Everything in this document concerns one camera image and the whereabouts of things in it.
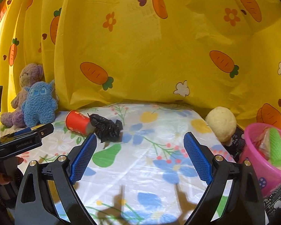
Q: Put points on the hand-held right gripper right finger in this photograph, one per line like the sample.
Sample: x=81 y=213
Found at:
x=197 y=159

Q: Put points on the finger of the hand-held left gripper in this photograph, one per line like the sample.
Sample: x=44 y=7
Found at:
x=45 y=129
x=21 y=131

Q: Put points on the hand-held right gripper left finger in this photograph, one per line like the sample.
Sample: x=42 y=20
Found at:
x=83 y=159

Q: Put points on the pink plastic bucket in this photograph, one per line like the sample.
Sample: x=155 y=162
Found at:
x=267 y=175

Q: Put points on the green sponge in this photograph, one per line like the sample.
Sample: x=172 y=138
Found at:
x=277 y=147

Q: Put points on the person's left forearm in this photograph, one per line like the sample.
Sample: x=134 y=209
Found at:
x=0 y=199

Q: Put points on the person's left hand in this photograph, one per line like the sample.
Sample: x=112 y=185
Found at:
x=2 y=177

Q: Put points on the blue plush monster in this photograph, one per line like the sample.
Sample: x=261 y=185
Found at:
x=39 y=105

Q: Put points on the red paper cup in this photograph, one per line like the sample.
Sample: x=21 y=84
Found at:
x=76 y=121

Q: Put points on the black plastic bag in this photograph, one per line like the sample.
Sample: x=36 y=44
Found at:
x=106 y=129

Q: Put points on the yellow plush ball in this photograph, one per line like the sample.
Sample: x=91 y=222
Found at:
x=221 y=123

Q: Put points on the floral plastic table cover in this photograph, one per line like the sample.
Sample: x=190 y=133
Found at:
x=135 y=164

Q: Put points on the purple teddy bear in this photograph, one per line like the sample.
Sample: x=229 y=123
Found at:
x=29 y=75

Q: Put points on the yellow carrot print curtain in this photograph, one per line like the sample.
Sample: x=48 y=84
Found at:
x=140 y=51

